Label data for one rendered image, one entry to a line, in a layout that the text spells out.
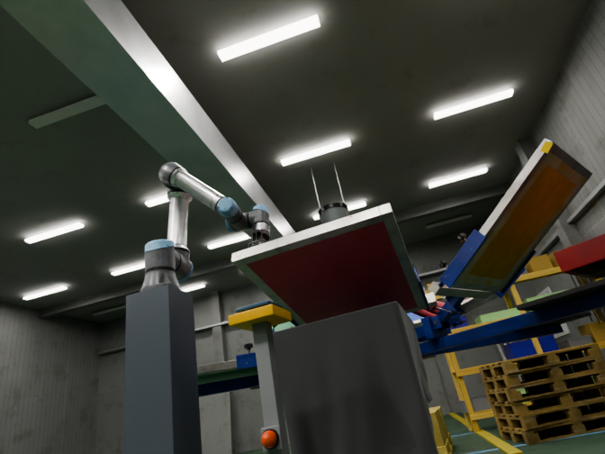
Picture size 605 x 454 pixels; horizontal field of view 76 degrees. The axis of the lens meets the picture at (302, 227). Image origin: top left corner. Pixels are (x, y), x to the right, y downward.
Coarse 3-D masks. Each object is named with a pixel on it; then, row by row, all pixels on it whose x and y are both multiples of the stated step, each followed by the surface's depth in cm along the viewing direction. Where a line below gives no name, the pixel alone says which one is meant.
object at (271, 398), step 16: (272, 304) 100; (240, 320) 101; (256, 320) 101; (272, 320) 104; (288, 320) 108; (256, 336) 103; (272, 336) 105; (256, 352) 101; (272, 352) 102; (272, 368) 99; (272, 384) 97; (272, 400) 96; (272, 416) 94; (288, 448) 94
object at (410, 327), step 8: (408, 320) 139; (408, 328) 131; (408, 336) 119; (416, 336) 154; (416, 344) 145; (416, 352) 134; (416, 360) 130; (416, 368) 115; (424, 368) 144; (424, 376) 141; (424, 384) 136; (424, 392) 133; (424, 400) 118; (432, 424) 117
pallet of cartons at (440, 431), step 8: (432, 408) 477; (440, 408) 487; (432, 416) 399; (440, 416) 448; (440, 424) 417; (440, 432) 392; (448, 432) 484; (440, 440) 390; (448, 440) 479; (440, 448) 385; (448, 448) 429
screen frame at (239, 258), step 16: (384, 208) 126; (336, 224) 130; (352, 224) 128; (368, 224) 128; (384, 224) 129; (288, 240) 134; (304, 240) 132; (320, 240) 133; (400, 240) 137; (240, 256) 139; (256, 256) 137; (400, 256) 145; (416, 288) 166
